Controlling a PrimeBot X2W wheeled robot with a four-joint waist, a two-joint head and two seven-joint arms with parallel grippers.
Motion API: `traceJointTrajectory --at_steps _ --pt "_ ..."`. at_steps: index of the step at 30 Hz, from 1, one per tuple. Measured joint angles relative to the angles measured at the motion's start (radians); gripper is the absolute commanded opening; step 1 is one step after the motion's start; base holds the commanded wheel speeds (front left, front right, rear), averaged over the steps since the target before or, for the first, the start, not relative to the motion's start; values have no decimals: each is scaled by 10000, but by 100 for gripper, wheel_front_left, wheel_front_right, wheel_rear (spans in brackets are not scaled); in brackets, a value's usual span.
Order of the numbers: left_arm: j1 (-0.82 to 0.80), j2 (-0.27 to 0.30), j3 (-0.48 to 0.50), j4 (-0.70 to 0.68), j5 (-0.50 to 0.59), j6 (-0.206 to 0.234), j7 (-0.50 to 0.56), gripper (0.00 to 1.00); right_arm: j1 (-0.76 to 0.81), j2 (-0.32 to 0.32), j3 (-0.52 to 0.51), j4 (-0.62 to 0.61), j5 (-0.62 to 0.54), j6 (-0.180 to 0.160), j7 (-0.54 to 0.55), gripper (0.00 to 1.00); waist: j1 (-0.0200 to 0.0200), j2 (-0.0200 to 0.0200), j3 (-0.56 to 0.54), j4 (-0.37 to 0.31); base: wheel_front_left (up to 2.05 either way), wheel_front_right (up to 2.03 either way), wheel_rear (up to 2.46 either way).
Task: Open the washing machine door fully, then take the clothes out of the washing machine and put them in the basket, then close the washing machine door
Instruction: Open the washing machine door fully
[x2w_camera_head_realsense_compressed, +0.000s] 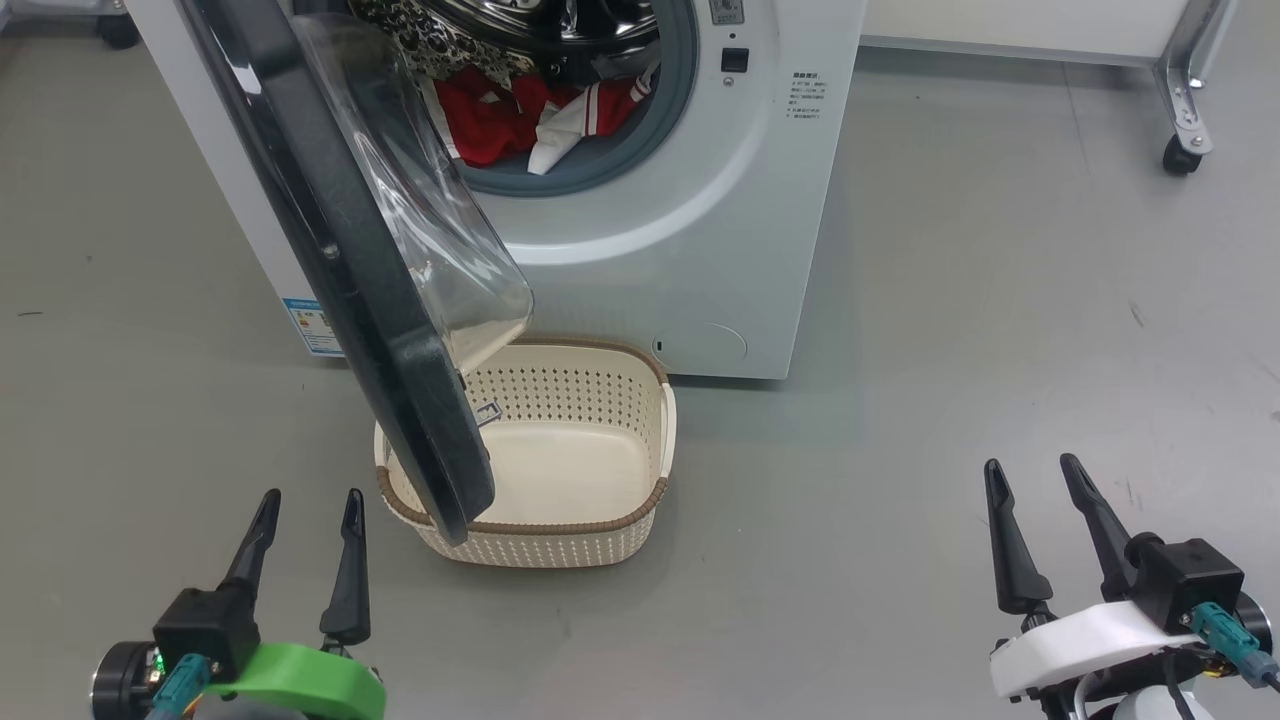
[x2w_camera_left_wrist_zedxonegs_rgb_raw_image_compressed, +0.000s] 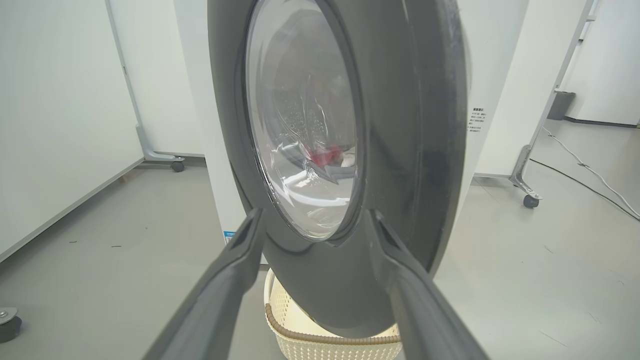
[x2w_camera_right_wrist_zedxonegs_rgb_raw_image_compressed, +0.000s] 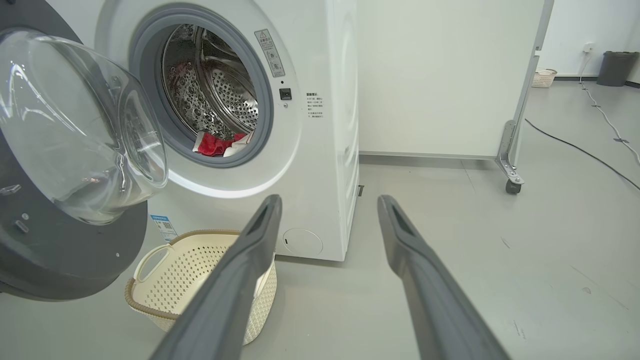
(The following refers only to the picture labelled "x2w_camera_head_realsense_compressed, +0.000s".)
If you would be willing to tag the blue energy label sticker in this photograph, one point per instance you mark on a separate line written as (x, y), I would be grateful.
(312, 330)

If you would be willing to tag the white cloth garment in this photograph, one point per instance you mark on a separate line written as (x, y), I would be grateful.
(560, 140)

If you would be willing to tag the white partition panel curved grey leg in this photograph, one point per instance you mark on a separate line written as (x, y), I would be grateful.
(50, 5)

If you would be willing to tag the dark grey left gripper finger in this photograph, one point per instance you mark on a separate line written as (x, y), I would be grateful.
(348, 600)
(252, 555)

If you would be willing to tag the red garment with white stripes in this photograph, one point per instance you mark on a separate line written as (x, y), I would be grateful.
(490, 120)

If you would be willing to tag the black caster on angular leg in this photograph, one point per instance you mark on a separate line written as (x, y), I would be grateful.
(1182, 156)

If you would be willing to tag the white front-load washing machine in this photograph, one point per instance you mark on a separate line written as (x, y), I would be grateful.
(650, 280)

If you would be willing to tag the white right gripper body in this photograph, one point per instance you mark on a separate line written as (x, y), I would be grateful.
(1080, 645)

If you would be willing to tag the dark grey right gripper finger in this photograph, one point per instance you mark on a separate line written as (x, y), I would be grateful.
(1105, 535)
(1018, 570)

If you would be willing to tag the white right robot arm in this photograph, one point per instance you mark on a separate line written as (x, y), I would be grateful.
(1160, 708)

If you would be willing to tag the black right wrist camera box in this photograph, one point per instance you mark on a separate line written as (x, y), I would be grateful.
(1190, 580)

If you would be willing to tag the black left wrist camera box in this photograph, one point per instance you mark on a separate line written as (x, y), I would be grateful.
(205, 630)

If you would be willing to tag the black round glass washer door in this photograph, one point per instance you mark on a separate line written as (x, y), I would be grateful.
(400, 380)

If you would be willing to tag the cream perforated laundry basket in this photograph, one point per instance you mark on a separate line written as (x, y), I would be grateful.
(570, 470)

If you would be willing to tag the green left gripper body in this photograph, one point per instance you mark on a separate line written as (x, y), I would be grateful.
(320, 680)

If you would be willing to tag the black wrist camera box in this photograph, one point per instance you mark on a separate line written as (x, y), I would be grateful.
(1190, 580)
(205, 630)

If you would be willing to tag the white partition panel angular metal leg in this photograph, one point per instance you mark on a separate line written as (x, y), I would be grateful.
(1000, 20)

